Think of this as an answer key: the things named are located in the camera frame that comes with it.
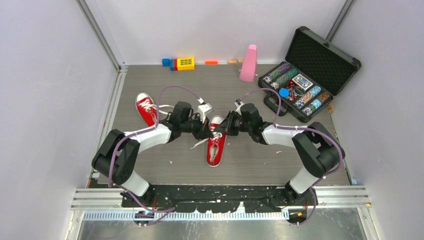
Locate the orange flat block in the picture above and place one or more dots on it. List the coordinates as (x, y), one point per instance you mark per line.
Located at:
(211, 62)

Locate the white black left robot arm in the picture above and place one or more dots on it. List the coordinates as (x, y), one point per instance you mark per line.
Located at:
(117, 155)

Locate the black poker chip case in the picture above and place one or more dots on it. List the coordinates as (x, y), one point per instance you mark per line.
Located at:
(328, 67)

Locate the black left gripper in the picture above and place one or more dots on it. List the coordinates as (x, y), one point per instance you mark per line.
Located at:
(204, 132)

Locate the playing card deck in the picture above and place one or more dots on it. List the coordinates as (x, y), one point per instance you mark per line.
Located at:
(302, 82)

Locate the red toy block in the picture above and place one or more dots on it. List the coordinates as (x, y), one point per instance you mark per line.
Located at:
(173, 64)

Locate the blue toy cube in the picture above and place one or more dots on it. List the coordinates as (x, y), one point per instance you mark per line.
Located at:
(166, 62)

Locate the white shoelace of sneaker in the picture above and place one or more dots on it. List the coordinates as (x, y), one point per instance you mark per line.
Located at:
(205, 140)
(159, 107)

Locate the red canvas sneaker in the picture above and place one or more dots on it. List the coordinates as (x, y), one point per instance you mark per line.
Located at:
(214, 153)
(150, 120)

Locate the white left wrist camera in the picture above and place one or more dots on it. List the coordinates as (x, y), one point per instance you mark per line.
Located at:
(203, 109)

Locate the pink metronome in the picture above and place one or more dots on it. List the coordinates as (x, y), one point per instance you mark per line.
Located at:
(247, 72)

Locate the aluminium frame rail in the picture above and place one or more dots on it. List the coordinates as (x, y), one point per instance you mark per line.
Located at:
(100, 204)

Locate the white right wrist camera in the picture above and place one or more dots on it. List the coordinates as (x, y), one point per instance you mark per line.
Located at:
(238, 103)

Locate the blue round dealer chip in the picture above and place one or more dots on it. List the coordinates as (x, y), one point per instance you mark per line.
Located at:
(284, 92)

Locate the yellow toy block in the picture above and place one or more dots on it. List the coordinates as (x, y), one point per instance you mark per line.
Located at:
(185, 64)

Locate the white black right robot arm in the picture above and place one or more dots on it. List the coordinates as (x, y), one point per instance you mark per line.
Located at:
(318, 151)

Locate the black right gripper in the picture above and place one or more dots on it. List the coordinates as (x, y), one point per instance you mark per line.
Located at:
(227, 123)

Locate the wooden block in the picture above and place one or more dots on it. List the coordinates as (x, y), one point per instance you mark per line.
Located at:
(232, 61)

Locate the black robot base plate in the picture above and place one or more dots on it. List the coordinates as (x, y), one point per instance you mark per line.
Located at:
(218, 198)

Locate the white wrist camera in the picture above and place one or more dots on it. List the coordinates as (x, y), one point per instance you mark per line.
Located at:
(238, 103)
(203, 109)

